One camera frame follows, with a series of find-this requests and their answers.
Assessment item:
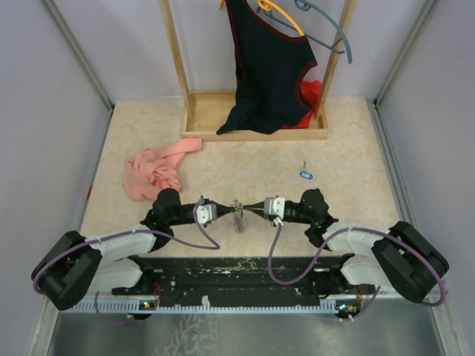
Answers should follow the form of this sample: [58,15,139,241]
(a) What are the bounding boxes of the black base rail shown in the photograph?
[112,257,356,308]

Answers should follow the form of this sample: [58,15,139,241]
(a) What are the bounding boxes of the yellow clothes hanger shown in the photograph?
[219,0,307,38]

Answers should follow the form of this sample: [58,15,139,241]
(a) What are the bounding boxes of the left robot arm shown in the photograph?
[31,188,235,311]

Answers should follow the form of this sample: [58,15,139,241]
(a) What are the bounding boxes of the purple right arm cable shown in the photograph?
[266,218,448,322]

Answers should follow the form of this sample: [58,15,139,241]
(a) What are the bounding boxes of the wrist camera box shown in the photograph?
[193,196,217,225]
[263,197,286,220]

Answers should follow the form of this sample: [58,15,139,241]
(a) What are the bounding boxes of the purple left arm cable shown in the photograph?
[33,196,221,326]

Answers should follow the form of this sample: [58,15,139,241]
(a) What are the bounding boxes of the dark navy tank top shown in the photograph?
[217,1,317,135]

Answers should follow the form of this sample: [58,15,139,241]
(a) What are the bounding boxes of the white cable duct strip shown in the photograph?
[70,296,364,315]

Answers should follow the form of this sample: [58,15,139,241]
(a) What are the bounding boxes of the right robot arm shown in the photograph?
[243,188,449,307]

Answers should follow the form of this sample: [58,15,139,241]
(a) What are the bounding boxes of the grey blue clothes hanger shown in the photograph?
[293,0,354,65]

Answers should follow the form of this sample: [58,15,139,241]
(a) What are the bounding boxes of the red cloth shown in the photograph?
[282,80,322,129]

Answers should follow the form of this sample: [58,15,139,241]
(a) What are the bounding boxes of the large keyring with small rings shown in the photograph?
[232,199,245,234]

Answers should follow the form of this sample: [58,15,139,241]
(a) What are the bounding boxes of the blue tagged key bunch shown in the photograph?
[299,161,313,180]

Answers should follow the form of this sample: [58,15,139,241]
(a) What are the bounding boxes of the wooden clothes rack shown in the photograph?
[159,1,356,142]

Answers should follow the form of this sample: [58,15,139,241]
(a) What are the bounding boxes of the pink cloth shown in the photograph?
[122,138,203,201]

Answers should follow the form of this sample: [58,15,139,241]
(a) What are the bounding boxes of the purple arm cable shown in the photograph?
[33,196,221,326]
[266,218,448,322]

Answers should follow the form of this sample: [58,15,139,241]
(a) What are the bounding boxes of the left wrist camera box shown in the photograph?
[193,196,217,225]

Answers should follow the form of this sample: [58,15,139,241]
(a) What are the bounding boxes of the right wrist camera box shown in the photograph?
[263,197,286,220]

